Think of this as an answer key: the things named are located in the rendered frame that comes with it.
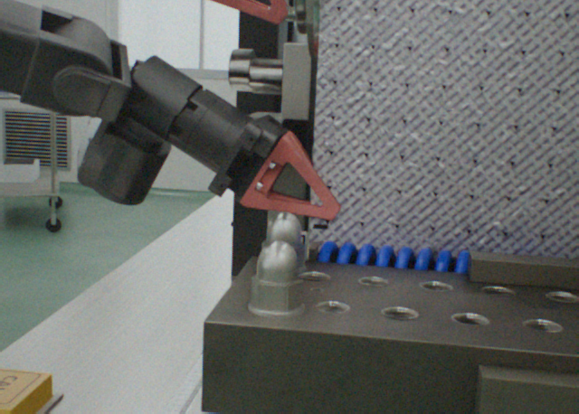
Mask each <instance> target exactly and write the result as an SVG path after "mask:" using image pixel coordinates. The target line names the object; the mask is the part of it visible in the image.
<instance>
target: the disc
mask: <svg viewBox="0 0 579 414"><path fill-rule="evenodd" d="M320 5H321V0H314V53H315V64H316V71H317V73H318V45H319V24H320Z"/></svg>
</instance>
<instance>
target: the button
mask: <svg viewBox="0 0 579 414"><path fill-rule="evenodd" d="M51 398H52V375H51V374H50V373H46V372H28V371H18V370H7V369H0V414H36V413H37V411H38V410H39V409H40V408H41V407H42V406H43V405H46V404H47V403H48V401H49V400H50V399H51Z"/></svg>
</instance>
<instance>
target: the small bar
mask: <svg viewBox="0 0 579 414"><path fill-rule="evenodd" d="M468 275H469V278H470V281H481V283H495V284H507V285H520V286H532V287H557V288H570V289H571V290H579V259H558V258H544V256H530V255H518V254H503V253H490V252H477V251H470V252H469V262H468Z"/></svg>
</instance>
